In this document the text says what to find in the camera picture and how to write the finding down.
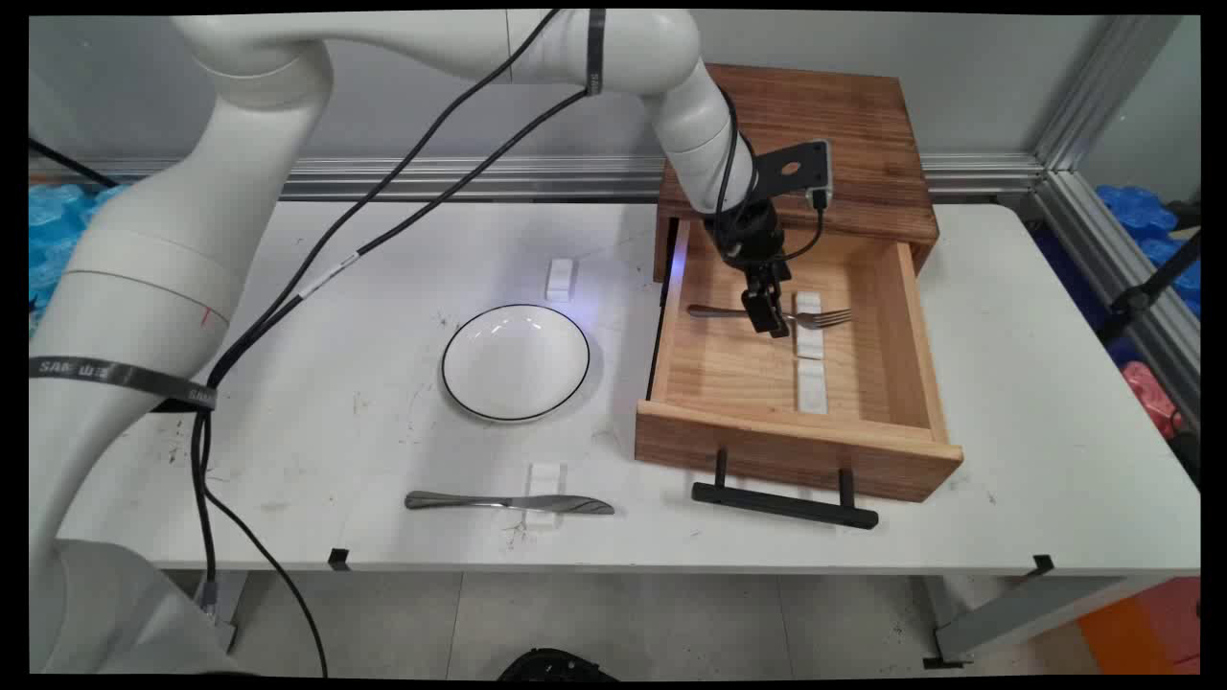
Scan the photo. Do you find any aluminium frame post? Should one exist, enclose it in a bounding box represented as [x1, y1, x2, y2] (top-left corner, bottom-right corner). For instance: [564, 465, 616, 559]
[1033, 13, 1186, 173]

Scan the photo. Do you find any dark wooden drawer cabinet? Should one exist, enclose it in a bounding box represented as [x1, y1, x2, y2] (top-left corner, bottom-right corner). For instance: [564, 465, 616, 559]
[654, 63, 940, 285]

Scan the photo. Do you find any black drawer handle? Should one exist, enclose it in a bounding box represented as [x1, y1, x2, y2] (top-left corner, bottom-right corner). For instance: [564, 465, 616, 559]
[692, 448, 880, 531]

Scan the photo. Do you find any red bag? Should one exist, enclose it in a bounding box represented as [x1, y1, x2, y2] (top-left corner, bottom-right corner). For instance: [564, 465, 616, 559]
[1122, 361, 1185, 440]

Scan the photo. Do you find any silver table knife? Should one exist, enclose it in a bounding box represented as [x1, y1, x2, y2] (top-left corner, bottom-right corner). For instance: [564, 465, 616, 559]
[405, 491, 616, 517]

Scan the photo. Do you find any blue plastic packing sheet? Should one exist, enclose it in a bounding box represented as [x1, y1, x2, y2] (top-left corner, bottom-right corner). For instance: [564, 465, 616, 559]
[29, 184, 130, 336]
[1096, 184, 1201, 317]

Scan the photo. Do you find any black tripod stand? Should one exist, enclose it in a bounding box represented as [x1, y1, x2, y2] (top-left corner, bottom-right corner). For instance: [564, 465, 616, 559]
[1098, 201, 1201, 346]

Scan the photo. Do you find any aluminium frame rail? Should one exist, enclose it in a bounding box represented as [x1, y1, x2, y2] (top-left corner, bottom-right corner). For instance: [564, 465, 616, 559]
[1026, 171, 1201, 432]
[29, 153, 1046, 204]

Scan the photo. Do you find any orange box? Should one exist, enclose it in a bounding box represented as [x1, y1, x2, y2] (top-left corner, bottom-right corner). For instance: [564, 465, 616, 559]
[1077, 577, 1201, 676]

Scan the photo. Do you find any black round floor object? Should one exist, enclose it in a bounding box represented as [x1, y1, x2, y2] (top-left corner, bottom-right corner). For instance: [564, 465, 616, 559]
[498, 648, 619, 683]

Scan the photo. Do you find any silver fork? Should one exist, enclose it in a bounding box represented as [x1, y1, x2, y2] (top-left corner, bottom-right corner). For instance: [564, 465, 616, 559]
[687, 304, 854, 331]

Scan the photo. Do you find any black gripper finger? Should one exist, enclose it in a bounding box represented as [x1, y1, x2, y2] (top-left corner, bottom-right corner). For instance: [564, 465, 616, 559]
[743, 270, 792, 339]
[763, 261, 794, 317]

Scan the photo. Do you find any thin black cable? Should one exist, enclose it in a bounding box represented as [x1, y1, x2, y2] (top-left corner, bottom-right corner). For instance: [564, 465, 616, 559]
[29, 139, 121, 189]

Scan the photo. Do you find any grey table leg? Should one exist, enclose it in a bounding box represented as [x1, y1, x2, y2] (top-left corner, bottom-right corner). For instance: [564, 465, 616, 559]
[925, 575, 1166, 669]
[206, 572, 252, 653]

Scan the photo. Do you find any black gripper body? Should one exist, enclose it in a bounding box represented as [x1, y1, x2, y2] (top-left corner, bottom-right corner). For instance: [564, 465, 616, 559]
[709, 196, 789, 271]

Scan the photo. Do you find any light wooden drawer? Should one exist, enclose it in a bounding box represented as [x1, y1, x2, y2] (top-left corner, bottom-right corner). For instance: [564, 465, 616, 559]
[635, 218, 964, 503]

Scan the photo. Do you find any black velcro strap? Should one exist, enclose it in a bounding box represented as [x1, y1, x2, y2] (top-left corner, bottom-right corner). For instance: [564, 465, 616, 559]
[587, 10, 607, 95]
[29, 356, 220, 413]

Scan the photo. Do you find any white plate with black rim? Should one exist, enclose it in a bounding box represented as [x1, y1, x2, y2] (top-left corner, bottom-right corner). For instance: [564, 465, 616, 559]
[441, 304, 591, 424]

